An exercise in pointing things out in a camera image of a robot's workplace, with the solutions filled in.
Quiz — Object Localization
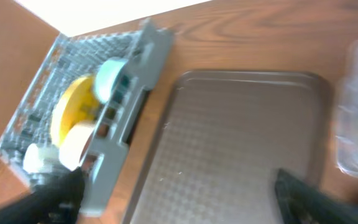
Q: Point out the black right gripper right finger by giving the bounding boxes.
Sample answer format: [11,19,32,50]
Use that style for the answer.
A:
[274,169,358,224]

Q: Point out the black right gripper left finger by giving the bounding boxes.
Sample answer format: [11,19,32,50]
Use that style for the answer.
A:
[0,168,85,224]

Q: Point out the white cup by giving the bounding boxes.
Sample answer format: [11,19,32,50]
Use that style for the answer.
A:
[23,143,61,174]

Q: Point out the pink small bowl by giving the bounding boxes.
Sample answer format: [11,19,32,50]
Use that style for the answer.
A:
[59,121,96,171]

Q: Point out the yellow round plate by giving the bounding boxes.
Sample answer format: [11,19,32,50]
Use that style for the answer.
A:
[50,74,100,147]

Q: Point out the light blue small bowl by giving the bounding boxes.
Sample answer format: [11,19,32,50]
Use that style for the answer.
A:
[93,57,128,104]

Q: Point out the dark brown serving tray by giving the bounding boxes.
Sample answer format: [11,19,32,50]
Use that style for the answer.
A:
[123,70,333,223]

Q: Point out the grey plastic dish rack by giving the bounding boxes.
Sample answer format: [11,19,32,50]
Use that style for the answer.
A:
[0,19,173,217]

